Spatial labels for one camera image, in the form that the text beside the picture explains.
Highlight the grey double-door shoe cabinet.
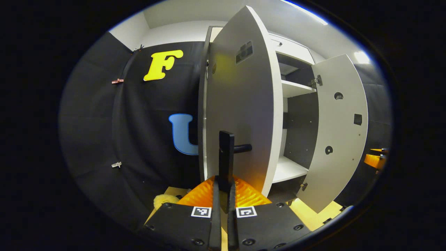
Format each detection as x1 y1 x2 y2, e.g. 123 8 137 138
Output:
198 25 319 204

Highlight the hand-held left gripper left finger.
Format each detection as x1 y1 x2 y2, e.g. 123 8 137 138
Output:
139 176 222 251

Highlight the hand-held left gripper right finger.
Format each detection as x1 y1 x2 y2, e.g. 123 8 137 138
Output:
227 176 312 251

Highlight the grey door with camera sticker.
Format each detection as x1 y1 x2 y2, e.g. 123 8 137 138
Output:
206 5 283 198

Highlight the black bar door handle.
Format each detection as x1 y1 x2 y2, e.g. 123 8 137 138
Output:
218 131 252 213

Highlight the yellow plush toy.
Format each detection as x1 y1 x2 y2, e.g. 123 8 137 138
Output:
153 194 180 210

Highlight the white cabinet shelf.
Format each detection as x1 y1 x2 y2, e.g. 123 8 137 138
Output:
282 80 317 98
272 155 310 184

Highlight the grey cabinet drawer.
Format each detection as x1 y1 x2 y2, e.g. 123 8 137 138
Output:
268 33 316 66

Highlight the grey door with cherry sticker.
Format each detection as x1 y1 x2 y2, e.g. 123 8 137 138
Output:
296 54 369 214

